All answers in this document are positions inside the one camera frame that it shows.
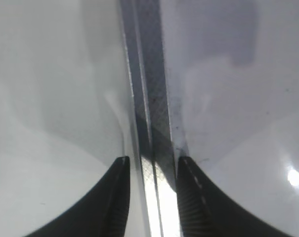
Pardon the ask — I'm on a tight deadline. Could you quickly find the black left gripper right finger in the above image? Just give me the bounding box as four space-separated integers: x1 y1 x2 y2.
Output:
176 156 297 237

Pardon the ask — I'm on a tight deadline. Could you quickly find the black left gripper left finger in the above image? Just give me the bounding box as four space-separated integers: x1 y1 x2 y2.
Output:
29 156 130 237

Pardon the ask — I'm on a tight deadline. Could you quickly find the white board with grey frame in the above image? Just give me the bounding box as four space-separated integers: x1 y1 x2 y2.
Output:
120 0 299 237

